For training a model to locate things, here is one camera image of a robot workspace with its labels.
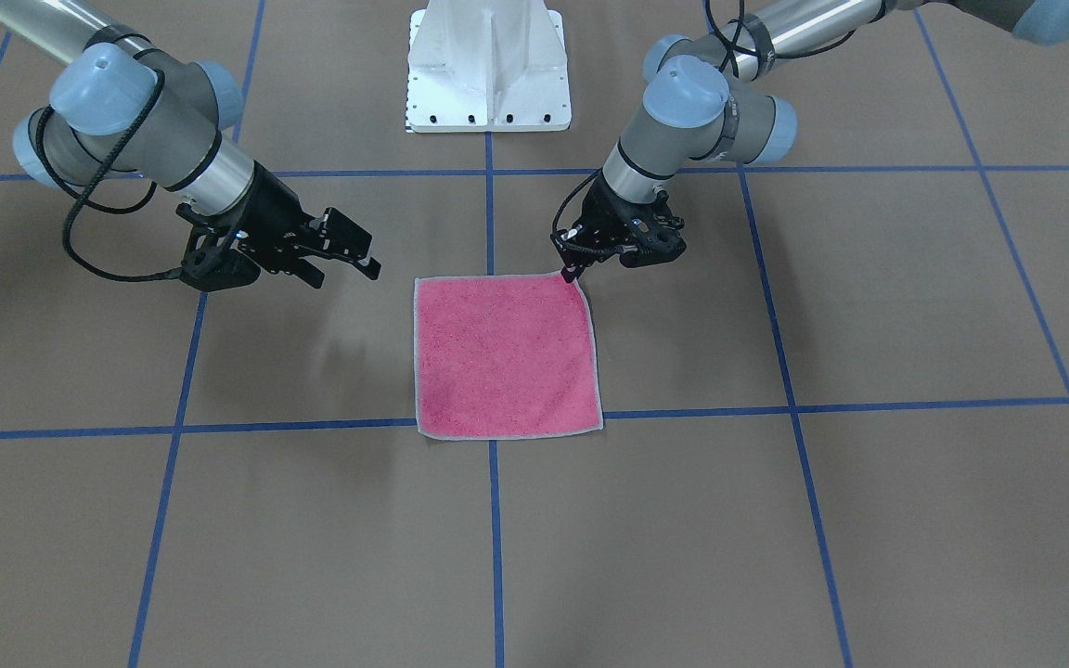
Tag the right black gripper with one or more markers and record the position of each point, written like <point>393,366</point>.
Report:
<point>272,211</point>

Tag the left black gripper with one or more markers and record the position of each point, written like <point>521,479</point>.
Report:
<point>611,212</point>

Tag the pink grey-backed towel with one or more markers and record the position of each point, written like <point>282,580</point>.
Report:
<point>505,358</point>

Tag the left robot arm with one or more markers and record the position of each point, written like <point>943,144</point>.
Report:
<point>699,105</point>

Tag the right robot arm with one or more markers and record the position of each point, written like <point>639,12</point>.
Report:
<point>122,106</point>

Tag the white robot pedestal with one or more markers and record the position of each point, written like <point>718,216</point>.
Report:
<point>487,66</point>

